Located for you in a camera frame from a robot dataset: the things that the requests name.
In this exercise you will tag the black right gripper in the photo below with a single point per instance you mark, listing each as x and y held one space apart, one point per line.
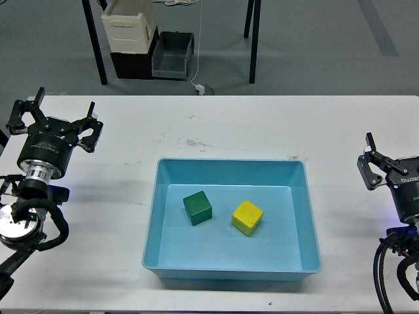
402 179

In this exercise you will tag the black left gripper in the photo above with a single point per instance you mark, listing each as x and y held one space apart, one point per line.
48 140

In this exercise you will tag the yellow cube block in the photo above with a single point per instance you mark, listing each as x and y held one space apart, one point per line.
247 217

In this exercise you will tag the green cube block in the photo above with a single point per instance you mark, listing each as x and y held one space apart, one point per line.
198 208

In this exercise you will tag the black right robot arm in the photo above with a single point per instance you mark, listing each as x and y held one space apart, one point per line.
402 241

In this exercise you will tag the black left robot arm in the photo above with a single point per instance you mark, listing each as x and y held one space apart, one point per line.
34 222

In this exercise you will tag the light blue plastic tray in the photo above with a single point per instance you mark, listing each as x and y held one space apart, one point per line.
284 246

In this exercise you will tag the black crate under container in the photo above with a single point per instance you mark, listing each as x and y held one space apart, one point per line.
135 66

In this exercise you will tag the black table leg left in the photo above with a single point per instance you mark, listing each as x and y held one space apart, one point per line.
87 9

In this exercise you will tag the black table leg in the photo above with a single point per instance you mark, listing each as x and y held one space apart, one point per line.
87 9
251 27

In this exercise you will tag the cream plastic container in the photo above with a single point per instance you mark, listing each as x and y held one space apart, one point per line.
129 25

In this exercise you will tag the dark grey storage bin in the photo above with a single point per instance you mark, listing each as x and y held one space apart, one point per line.
170 59

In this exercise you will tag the white power adapter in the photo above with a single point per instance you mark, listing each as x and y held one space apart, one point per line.
200 89

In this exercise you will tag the black table leg right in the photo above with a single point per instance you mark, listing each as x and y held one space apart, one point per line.
251 27

